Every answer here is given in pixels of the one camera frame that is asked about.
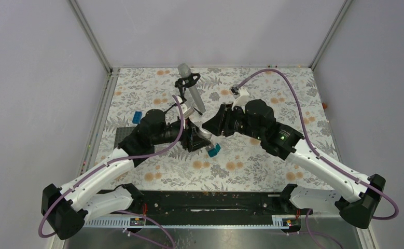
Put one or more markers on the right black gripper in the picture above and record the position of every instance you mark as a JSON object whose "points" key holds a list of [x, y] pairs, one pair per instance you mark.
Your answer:
{"points": [[221, 121]]}

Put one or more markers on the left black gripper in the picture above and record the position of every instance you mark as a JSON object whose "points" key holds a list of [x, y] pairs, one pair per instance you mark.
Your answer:
{"points": [[191, 140]]}

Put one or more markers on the white cap pill bottle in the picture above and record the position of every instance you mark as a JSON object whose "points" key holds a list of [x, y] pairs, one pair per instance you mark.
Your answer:
{"points": [[205, 133]]}

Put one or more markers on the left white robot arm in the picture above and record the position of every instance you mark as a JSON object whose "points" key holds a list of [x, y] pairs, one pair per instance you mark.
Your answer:
{"points": [[67, 208]]}

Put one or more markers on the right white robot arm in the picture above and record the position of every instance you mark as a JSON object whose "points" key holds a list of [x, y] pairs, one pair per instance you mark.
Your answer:
{"points": [[352, 195]]}

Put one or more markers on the floral table mat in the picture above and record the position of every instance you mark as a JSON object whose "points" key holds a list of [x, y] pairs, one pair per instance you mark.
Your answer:
{"points": [[241, 164]]}

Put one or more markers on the black microphone tripod stand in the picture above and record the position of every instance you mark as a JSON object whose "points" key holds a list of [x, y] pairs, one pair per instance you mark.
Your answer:
{"points": [[185, 83]]}

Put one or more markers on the blue lego brick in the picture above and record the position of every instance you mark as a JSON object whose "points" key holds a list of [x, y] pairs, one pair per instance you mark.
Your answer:
{"points": [[137, 117]]}

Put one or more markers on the grey microphone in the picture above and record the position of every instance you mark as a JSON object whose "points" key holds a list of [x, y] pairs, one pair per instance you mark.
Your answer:
{"points": [[184, 70]]}

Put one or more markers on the grey lego baseplate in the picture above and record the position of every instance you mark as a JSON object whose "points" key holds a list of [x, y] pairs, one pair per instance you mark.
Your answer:
{"points": [[121, 133]]}

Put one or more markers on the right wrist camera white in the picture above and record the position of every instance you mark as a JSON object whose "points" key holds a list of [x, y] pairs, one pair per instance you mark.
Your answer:
{"points": [[241, 96]]}

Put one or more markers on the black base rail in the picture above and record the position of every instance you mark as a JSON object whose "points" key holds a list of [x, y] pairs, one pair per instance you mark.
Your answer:
{"points": [[161, 203]]}

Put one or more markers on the white cable duct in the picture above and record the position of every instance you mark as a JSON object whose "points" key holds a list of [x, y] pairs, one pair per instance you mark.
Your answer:
{"points": [[196, 221]]}

